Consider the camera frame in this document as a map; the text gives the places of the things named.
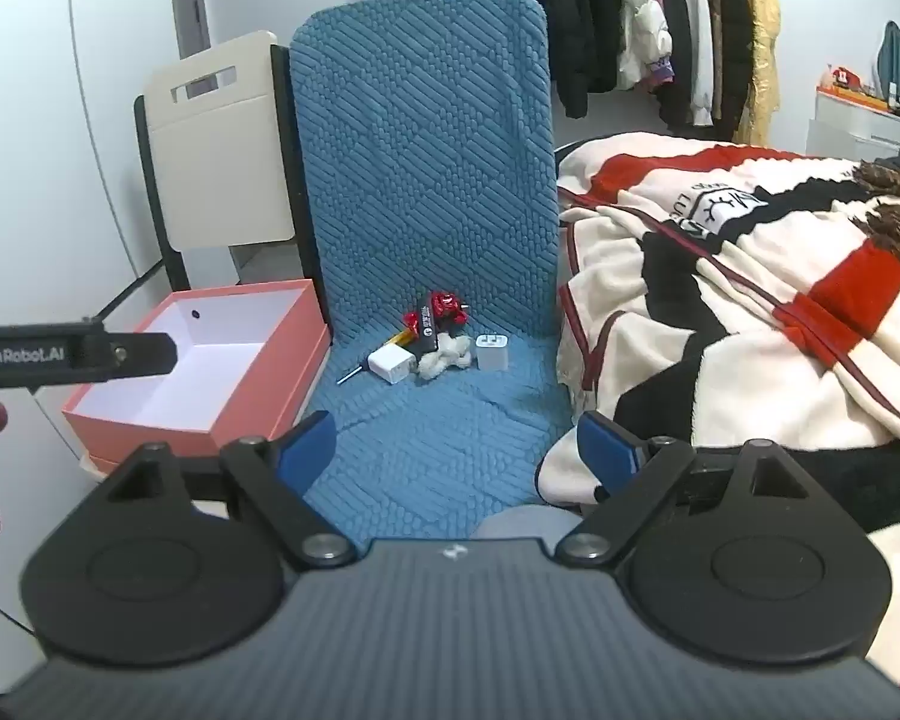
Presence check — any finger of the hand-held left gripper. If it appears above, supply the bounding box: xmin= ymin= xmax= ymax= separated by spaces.
xmin=105 ymin=331 xmax=182 ymax=381

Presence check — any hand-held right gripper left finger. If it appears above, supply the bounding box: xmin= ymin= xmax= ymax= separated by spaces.
xmin=101 ymin=411 xmax=357 ymax=569

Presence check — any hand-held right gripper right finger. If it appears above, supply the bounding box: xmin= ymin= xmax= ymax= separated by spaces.
xmin=555 ymin=411 xmax=814 ymax=569

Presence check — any pink cardboard box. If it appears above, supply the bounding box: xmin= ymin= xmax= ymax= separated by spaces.
xmin=61 ymin=279 xmax=332 ymax=477

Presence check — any white power adapter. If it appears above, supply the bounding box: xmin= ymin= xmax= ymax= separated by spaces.
xmin=367 ymin=345 xmax=416 ymax=386
xmin=475 ymin=331 xmax=510 ymax=373

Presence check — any yellow screwdriver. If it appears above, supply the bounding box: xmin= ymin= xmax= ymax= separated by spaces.
xmin=336 ymin=326 xmax=421 ymax=386

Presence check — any black rectangular device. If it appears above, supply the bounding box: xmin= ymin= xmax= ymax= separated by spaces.
xmin=409 ymin=298 xmax=443 ymax=358

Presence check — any white plush toy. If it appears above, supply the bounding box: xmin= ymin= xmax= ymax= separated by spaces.
xmin=417 ymin=333 xmax=473 ymax=379

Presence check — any striped fleece blanket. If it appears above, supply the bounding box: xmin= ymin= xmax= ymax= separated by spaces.
xmin=536 ymin=136 xmax=900 ymax=695

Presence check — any red toy car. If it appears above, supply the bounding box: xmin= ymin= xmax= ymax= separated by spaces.
xmin=429 ymin=290 xmax=468 ymax=328

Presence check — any beige folding chair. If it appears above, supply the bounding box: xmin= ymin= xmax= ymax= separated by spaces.
xmin=133 ymin=31 xmax=332 ymax=346

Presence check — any blue quilted chair cushion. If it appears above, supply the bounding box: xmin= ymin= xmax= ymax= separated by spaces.
xmin=289 ymin=0 xmax=575 ymax=550

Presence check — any brown patterned cloth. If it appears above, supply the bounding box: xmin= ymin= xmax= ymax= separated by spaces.
xmin=849 ymin=160 xmax=900 ymax=272

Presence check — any white dresser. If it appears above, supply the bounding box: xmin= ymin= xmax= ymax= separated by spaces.
xmin=804 ymin=85 xmax=900 ymax=163

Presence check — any dark coat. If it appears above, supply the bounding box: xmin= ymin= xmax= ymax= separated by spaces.
xmin=654 ymin=0 xmax=755 ymax=145

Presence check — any black jacket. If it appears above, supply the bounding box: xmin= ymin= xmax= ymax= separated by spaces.
xmin=521 ymin=0 xmax=625 ymax=119

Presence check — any white puffy jacket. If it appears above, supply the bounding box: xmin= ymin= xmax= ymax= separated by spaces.
xmin=613 ymin=0 xmax=677 ymax=92

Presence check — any beige coat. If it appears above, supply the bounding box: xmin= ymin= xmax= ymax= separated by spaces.
xmin=726 ymin=0 xmax=786 ymax=145

